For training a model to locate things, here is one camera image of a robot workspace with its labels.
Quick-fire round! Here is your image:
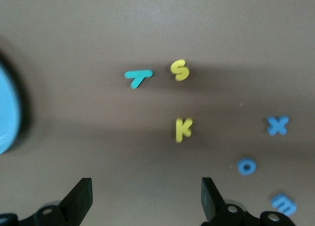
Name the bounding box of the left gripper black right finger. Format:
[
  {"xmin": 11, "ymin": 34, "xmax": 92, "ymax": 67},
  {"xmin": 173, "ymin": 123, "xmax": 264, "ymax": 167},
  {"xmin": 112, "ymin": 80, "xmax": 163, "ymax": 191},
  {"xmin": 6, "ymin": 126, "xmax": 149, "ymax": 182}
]
[{"xmin": 200, "ymin": 177, "xmax": 296, "ymax": 226}]

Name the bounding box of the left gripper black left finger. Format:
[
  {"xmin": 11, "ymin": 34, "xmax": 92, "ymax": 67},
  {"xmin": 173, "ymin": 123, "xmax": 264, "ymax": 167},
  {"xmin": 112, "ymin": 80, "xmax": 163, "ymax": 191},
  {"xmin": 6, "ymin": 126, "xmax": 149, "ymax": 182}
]
[{"xmin": 17, "ymin": 178, "xmax": 93, "ymax": 226}]

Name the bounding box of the yellow foam letter k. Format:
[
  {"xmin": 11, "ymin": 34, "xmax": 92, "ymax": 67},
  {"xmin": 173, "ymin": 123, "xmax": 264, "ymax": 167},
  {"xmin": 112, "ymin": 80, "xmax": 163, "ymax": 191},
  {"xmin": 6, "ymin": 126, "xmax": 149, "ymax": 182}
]
[{"xmin": 175, "ymin": 117, "xmax": 193, "ymax": 143}]

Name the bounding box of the yellow foam letter s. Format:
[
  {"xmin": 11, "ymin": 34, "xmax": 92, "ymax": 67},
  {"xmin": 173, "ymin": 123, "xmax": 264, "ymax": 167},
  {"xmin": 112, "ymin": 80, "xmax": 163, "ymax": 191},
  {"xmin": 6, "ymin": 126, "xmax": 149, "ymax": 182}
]
[{"xmin": 169, "ymin": 59, "xmax": 190, "ymax": 82}]

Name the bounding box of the teal foam letter y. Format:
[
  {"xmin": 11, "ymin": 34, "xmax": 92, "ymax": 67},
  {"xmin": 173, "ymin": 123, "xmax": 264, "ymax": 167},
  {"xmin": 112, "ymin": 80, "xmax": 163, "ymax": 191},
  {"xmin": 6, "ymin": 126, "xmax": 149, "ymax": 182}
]
[{"xmin": 124, "ymin": 69, "xmax": 154, "ymax": 90}]

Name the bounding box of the blue foam letter o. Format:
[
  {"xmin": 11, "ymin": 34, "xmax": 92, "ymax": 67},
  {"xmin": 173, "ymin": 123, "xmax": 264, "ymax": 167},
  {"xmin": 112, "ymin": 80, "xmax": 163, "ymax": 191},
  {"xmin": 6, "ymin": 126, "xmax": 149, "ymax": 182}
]
[{"xmin": 236, "ymin": 157, "xmax": 257, "ymax": 177}]

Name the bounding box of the blue foam letter m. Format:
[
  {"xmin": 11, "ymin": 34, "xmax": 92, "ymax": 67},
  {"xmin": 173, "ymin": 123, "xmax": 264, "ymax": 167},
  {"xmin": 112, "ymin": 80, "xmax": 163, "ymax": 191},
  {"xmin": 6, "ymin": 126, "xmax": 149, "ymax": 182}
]
[{"xmin": 270, "ymin": 193, "xmax": 297, "ymax": 217}]

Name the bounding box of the blue foam letter x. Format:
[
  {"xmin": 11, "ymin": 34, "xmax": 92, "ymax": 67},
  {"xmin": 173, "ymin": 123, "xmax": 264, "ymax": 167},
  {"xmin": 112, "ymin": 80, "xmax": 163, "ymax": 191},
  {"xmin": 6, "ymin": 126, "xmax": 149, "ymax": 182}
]
[{"xmin": 267, "ymin": 115, "xmax": 290, "ymax": 137}]

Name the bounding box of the blue round plate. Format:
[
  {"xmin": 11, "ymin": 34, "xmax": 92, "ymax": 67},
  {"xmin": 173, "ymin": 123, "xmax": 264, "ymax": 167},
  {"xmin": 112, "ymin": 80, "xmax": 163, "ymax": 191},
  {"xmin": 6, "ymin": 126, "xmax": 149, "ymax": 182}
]
[{"xmin": 0, "ymin": 56, "xmax": 24, "ymax": 156}]

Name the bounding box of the brown table cover sheet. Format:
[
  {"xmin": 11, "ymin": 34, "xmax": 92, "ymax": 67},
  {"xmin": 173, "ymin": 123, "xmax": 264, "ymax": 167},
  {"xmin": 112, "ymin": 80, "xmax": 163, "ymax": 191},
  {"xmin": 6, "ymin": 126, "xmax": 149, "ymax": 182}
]
[{"xmin": 0, "ymin": 0, "xmax": 315, "ymax": 226}]

